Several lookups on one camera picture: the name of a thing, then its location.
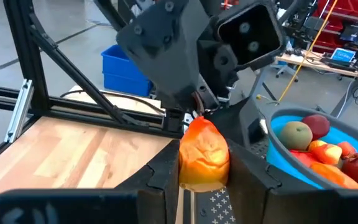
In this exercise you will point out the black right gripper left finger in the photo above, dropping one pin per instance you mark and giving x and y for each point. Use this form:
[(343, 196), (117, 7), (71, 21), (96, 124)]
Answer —
[(154, 193)]

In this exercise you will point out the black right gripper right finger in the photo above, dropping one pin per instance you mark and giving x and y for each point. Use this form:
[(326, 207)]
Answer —
[(253, 193)]

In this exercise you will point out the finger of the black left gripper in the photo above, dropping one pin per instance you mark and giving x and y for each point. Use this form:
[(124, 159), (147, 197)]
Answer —
[(241, 124)]

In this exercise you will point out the brown green kiwi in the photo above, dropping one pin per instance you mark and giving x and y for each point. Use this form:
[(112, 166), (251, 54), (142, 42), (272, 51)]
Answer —
[(295, 135)]

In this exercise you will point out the dark red round fruit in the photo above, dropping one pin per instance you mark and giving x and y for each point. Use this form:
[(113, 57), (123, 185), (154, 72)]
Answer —
[(319, 124)]

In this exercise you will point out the orange red mango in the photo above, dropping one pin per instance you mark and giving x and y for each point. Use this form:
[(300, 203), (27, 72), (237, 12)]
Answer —
[(334, 177)]

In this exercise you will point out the blue grey collapsible colander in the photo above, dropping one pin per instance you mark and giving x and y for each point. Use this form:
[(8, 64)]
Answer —
[(275, 155)]

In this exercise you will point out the blue plastic storage bin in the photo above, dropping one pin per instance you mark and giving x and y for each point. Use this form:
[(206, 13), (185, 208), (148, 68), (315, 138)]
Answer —
[(120, 71)]

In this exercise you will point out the wooden background workbench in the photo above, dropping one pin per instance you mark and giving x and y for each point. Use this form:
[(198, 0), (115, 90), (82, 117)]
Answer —
[(315, 64)]

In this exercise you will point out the yellow stick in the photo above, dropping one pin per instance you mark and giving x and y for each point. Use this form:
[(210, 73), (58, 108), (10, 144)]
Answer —
[(309, 49)]

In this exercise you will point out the small blue screen device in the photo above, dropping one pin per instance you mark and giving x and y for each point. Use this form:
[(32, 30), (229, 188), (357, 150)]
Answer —
[(343, 55)]

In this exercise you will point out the silver aluminium bar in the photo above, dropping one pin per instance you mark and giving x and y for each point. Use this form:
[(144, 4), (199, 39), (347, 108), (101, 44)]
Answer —
[(19, 112)]

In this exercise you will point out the storage bin rack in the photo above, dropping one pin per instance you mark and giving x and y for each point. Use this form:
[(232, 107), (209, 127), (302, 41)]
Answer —
[(353, 9)]

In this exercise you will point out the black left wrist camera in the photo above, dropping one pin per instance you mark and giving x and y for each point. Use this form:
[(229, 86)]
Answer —
[(250, 34)]

